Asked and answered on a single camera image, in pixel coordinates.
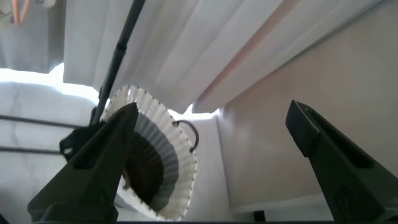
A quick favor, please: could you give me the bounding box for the black clothes rack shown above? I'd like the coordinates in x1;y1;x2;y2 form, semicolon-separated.
0;0;147;156

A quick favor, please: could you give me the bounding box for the white curtain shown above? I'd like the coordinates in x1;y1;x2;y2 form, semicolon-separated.
0;0;386;114

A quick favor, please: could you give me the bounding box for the white laundry basket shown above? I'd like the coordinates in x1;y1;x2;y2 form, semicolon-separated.
99;84;200;222

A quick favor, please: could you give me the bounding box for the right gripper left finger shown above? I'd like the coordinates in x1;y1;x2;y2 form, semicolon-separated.
27;101;140;223

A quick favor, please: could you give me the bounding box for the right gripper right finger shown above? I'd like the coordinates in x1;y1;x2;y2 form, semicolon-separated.
285;99;398;223

